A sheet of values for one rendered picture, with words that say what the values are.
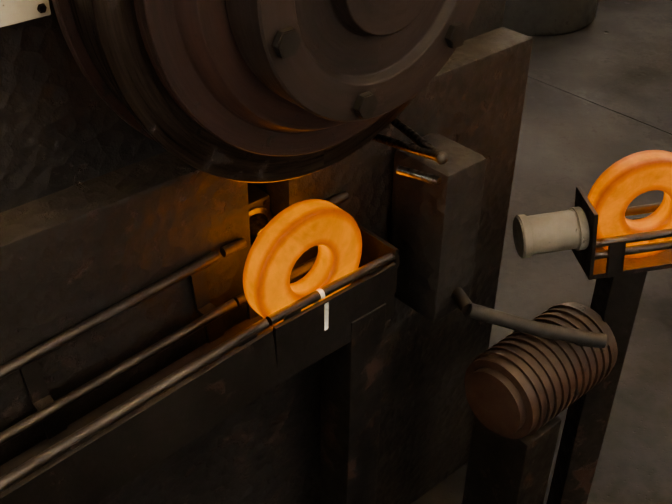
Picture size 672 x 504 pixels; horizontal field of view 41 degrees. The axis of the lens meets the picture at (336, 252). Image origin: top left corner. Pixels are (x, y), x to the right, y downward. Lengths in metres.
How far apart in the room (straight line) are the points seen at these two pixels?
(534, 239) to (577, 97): 2.06
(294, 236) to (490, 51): 0.43
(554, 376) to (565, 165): 1.61
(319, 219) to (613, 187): 0.42
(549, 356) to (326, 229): 0.41
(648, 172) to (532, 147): 1.67
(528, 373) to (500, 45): 0.45
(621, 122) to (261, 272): 2.27
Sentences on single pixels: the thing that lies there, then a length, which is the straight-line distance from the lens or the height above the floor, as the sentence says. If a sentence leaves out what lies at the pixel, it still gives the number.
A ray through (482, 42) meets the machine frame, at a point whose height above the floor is 0.87.
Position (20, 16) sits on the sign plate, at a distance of 0.87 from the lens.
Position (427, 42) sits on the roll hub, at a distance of 0.88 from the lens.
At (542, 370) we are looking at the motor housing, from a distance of 1.27.
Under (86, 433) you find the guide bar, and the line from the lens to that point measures 0.94.
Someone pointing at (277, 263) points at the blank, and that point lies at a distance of 1.00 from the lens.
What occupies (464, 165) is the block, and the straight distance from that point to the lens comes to 1.14.
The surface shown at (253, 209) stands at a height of 0.77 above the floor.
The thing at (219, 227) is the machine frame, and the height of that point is 0.79.
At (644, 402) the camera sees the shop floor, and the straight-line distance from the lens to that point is 2.05.
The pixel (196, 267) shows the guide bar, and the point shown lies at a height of 0.76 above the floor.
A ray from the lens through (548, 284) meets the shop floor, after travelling 2.31.
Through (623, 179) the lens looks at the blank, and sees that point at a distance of 1.24.
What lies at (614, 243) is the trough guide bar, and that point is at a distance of 1.27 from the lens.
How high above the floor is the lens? 1.36
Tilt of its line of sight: 35 degrees down
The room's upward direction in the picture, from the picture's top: 1 degrees clockwise
